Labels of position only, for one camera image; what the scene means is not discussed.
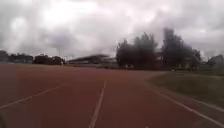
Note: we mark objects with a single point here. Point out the roofed grandstand building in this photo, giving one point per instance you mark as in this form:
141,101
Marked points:
91,59

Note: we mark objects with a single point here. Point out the red running track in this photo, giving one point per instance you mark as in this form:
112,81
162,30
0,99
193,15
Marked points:
133,100

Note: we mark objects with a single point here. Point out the grass field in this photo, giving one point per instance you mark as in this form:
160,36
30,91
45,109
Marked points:
193,85

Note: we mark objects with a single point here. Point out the group of tall dark trees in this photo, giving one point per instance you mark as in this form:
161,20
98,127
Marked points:
143,53

